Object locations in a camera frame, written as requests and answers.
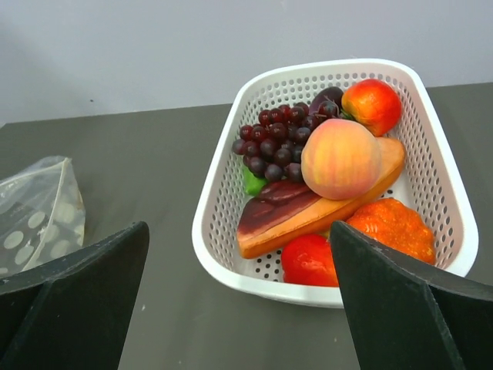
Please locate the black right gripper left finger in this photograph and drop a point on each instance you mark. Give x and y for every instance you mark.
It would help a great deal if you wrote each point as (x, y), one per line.
(74, 312)

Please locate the green fake vegetable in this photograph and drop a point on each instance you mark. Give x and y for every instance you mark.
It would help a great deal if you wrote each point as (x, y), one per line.
(252, 185)

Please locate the white perforated plastic basket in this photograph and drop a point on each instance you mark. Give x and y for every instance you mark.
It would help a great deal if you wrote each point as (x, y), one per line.
(430, 183)

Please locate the clear zip top bag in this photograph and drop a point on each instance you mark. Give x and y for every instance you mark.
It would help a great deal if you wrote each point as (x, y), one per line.
(43, 216)

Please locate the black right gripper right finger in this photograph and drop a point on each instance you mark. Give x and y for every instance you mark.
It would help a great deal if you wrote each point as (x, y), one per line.
(406, 314)

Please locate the red yellow fake mango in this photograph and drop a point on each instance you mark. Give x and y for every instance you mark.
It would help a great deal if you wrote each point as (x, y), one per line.
(308, 260)

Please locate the fake peach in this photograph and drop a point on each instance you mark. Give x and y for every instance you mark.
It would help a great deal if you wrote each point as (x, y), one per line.
(341, 160)

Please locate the fake papaya half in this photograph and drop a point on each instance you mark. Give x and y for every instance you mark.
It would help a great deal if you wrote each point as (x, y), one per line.
(285, 210)

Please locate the orange fake pumpkin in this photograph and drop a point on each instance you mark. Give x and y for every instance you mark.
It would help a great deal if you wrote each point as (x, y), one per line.
(390, 222)

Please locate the dark purple fake grapes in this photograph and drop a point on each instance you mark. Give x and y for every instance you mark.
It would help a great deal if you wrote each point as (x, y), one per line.
(271, 148)

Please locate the purple fake eggplant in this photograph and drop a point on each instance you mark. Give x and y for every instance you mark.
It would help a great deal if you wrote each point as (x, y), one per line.
(327, 99)

